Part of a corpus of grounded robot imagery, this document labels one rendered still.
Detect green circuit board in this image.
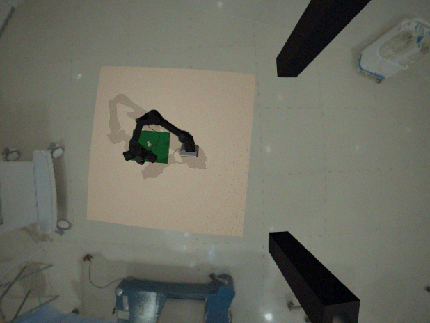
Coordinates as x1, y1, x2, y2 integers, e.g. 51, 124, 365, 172
138, 130, 170, 164

